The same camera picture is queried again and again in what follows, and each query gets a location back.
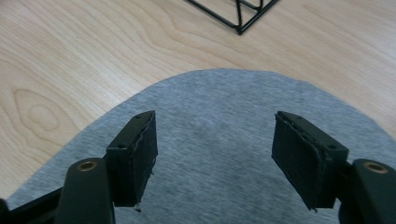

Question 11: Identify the black wire rack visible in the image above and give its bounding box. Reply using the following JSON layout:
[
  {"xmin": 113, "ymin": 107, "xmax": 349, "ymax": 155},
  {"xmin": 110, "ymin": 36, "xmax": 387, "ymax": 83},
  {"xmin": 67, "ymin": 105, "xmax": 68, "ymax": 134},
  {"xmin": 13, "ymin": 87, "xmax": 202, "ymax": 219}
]
[{"xmin": 185, "ymin": 0, "xmax": 280, "ymax": 35}]

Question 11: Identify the grey knit hat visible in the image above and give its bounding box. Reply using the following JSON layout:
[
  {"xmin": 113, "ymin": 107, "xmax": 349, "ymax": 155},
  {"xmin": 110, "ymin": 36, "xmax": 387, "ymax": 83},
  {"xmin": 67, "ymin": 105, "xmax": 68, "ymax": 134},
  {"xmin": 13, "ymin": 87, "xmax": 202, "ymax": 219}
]
[{"xmin": 6, "ymin": 68, "xmax": 396, "ymax": 224}]

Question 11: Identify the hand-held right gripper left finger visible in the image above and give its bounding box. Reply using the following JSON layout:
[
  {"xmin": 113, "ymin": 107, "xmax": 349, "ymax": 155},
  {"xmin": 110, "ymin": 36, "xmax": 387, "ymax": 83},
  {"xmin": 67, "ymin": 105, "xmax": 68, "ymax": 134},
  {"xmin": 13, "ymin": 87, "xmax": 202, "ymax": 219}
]
[{"xmin": 104, "ymin": 110, "xmax": 159, "ymax": 213}]

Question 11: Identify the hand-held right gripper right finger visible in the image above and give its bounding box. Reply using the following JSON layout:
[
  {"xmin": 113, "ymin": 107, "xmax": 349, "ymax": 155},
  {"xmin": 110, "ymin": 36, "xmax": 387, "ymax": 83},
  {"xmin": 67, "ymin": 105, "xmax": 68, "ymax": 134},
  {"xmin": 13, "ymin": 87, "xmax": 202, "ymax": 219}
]
[{"xmin": 271, "ymin": 110, "xmax": 349, "ymax": 213}]

